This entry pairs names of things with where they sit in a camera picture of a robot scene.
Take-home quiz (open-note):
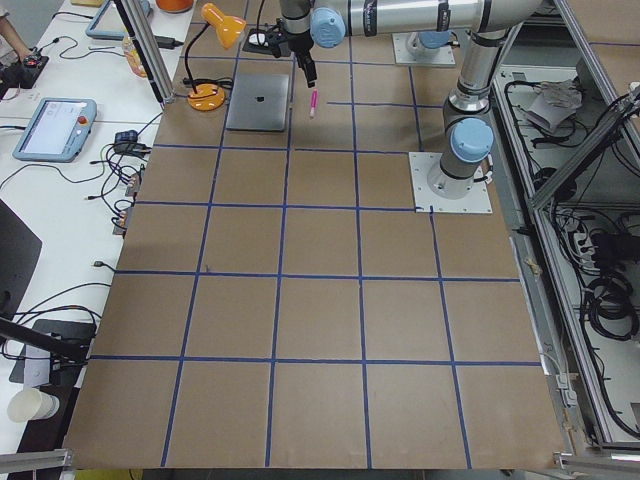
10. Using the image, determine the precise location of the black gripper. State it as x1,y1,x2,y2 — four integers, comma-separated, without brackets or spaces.
265,17,317,86

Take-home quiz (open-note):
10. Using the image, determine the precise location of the pink pen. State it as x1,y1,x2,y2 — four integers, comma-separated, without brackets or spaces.
309,88,319,119

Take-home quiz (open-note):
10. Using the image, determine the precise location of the white computer mouse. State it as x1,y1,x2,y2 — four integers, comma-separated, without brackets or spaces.
249,32,266,46

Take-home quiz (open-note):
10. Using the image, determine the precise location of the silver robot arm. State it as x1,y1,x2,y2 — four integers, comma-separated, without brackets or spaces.
267,0,539,200

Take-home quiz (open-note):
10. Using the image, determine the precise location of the silver laptop notebook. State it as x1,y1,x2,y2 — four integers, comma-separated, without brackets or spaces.
226,73,290,132

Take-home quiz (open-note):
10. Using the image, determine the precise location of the black mousepad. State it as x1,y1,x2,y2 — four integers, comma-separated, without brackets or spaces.
242,26,293,58

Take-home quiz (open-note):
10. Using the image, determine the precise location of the orange desk lamp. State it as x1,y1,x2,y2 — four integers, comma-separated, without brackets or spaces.
182,2,247,112

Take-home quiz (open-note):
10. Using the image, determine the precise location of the orange drink bottle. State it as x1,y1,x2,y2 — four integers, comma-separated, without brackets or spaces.
122,34,147,78

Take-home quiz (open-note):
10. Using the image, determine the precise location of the black power adapter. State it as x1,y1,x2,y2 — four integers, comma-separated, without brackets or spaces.
113,130,151,155

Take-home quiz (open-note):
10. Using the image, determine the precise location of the blue teach pendant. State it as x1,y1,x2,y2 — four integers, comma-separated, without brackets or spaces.
12,98,97,163
85,0,126,41

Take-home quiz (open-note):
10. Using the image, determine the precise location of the black monitor stand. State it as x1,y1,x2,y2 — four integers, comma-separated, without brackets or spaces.
1,318,96,387

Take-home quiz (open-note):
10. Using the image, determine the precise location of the white paper cup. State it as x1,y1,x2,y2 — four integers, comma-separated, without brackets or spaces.
7,388,60,423

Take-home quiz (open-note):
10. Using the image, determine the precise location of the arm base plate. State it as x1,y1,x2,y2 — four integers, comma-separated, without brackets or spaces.
408,152,493,215
392,32,456,68

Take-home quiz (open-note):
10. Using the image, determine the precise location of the bundle of black cables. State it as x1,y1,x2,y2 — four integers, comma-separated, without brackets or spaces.
544,209,640,346

